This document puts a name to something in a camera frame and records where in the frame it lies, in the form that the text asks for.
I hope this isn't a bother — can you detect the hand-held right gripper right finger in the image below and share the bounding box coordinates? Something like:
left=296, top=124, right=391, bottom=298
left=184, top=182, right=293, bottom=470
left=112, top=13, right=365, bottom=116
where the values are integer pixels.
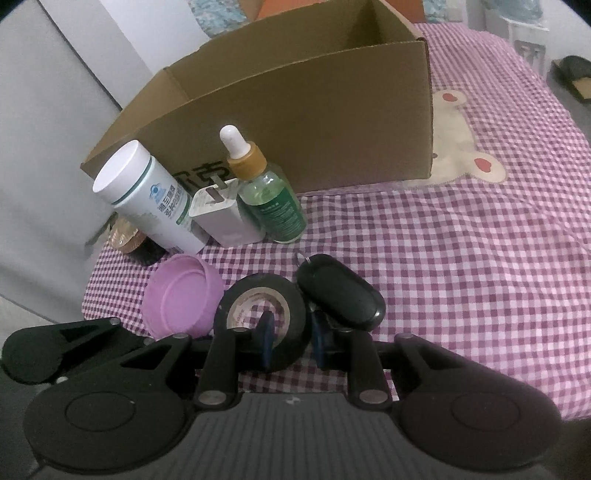
left=310, top=313, right=455, bottom=409

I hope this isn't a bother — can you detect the purple plastic lid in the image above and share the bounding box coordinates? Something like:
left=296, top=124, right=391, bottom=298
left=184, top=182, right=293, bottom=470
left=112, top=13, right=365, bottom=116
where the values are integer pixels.
left=145, top=253, right=225, bottom=342

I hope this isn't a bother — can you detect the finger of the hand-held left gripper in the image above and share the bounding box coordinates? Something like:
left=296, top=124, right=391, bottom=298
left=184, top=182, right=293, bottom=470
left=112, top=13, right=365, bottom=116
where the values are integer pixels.
left=39, top=318, right=121, bottom=367

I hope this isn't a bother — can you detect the white charger plug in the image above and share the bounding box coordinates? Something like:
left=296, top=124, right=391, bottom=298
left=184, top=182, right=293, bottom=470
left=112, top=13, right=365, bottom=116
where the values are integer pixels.
left=189, top=179, right=265, bottom=247

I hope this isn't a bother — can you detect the green dropper bottle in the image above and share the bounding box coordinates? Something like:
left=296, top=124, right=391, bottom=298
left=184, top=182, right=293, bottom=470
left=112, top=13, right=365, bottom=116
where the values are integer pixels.
left=219, top=124, right=308, bottom=244

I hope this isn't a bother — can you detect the brown cardboard box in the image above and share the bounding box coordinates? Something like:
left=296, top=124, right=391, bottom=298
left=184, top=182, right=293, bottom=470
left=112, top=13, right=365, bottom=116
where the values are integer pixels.
left=80, top=0, right=433, bottom=195

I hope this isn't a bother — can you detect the pink checked tablecloth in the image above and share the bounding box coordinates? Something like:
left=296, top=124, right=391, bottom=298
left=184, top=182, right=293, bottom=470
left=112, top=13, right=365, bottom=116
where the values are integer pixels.
left=81, top=21, right=591, bottom=416

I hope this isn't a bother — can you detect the black tape roll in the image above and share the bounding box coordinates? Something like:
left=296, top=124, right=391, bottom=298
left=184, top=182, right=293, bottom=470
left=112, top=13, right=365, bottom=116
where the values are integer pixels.
left=213, top=274, right=313, bottom=373

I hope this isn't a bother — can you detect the gold jar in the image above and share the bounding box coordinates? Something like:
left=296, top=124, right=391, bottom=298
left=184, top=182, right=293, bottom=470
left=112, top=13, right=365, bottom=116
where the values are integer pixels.
left=108, top=216, right=149, bottom=254

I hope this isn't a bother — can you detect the white bottle green label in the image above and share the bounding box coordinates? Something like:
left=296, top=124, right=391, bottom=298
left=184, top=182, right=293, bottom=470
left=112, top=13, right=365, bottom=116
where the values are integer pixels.
left=92, top=140, right=209, bottom=256

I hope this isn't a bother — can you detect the white water dispenser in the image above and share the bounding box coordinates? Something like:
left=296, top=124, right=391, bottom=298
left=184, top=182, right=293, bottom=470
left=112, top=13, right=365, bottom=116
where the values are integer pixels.
left=505, top=19, right=551, bottom=75

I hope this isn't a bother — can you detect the floral teal blanket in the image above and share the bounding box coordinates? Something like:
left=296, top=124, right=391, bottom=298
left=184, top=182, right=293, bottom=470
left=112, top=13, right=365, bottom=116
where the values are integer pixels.
left=187, top=0, right=245, bottom=47

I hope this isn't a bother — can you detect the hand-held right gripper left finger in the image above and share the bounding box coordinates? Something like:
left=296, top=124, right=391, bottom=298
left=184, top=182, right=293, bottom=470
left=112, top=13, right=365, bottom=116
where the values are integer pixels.
left=121, top=311, right=278, bottom=409

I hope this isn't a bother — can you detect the black key fob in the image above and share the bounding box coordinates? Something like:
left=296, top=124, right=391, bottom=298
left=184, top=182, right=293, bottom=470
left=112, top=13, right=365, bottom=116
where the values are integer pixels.
left=294, top=252, right=385, bottom=331

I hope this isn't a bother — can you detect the orange box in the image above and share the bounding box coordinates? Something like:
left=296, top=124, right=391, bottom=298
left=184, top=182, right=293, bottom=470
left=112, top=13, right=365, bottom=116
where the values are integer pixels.
left=254, top=0, right=423, bottom=24

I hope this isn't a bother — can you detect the black cylinder tube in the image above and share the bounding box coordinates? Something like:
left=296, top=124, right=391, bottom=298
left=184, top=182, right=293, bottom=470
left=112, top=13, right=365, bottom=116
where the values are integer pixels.
left=129, top=242, right=172, bottom=267

